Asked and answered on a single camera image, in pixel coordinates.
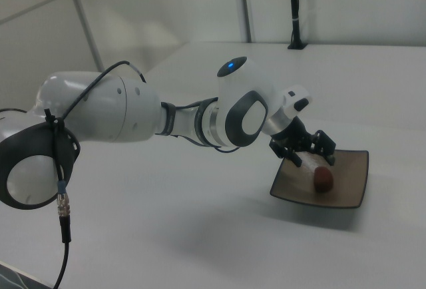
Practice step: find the small red-brown food item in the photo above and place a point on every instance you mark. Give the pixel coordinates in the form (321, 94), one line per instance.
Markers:
(323, 179)

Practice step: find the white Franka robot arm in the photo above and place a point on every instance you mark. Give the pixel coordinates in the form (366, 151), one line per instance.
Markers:
(133, 112)

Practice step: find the dark grey object corner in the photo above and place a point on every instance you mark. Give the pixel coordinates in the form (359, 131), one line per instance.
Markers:
(15, 277)

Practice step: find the grey metal partition post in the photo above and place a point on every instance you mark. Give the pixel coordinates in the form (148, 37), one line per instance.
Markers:
(85, 22)
(245, 6)

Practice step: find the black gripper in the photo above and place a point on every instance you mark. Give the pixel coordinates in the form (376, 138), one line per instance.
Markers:
(299, 136)

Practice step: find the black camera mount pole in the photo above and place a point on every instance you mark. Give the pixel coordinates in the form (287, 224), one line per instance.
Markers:
(295, 12)

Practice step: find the dark square ceramic plate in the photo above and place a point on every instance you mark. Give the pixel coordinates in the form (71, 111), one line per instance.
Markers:
(349, 182)

